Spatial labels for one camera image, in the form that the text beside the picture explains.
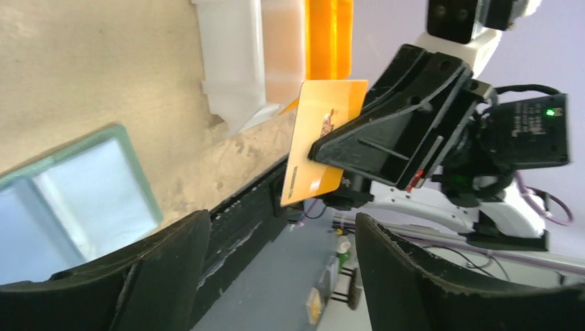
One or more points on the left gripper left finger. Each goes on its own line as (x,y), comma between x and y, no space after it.
(148,285)

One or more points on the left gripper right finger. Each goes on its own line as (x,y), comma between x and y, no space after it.
(410,288)

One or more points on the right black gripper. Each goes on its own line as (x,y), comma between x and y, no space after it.
(415,119)

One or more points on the teal card holder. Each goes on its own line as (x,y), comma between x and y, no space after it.
(77,204)

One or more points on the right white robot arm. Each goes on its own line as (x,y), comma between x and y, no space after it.
(485,200)

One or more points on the clutter below table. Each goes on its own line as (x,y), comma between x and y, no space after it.
(339,281)

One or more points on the orange plastic bin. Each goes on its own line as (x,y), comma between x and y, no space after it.
(326,41)

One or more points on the white plastic bin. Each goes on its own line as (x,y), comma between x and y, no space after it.
(254,55)

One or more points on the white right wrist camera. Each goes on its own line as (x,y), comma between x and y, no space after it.
(471,29)

